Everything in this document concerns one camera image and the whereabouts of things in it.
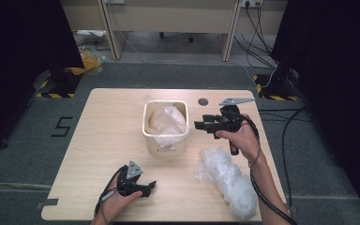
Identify black cable bundle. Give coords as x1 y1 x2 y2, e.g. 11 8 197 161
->
233 2 279 70

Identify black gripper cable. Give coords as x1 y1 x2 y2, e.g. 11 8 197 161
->
240 113 299 225
93 164 129 220

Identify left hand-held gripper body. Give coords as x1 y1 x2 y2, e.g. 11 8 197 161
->
116 159 145 198

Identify grey tape strip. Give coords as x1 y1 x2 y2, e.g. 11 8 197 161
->
35 198 60 211

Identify beige office desk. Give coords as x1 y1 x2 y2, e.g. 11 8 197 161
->
59 0 290 63

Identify black curtain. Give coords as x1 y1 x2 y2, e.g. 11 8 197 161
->
0 0 86 158
269 0 360 225

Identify white plastic bag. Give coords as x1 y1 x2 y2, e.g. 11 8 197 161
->
194 146 259 221
73 29 108 39

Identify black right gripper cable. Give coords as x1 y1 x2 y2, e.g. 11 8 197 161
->
240 113 299 225

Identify black floor cable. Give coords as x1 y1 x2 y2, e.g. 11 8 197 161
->
258 105 308 209

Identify black stand base hazard tape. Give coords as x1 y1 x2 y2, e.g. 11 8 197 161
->
252 60 300 102
35 66 84 99

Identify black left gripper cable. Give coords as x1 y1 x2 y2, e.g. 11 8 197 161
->
93 164 129 220

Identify white wall socket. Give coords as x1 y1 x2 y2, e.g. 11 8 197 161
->
241 0 263 8

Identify yellow plastic bag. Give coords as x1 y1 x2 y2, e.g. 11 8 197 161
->
67 46 106 76

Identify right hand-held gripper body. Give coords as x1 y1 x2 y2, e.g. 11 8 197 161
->
212 97 257 157

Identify person's left hand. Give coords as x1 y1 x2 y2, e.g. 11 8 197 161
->
100 174 143 222

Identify person's right hand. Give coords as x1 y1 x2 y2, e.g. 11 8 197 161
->
215 116 265 165

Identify cream square trash bin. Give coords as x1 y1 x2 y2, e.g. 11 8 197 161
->
142 99 190 158

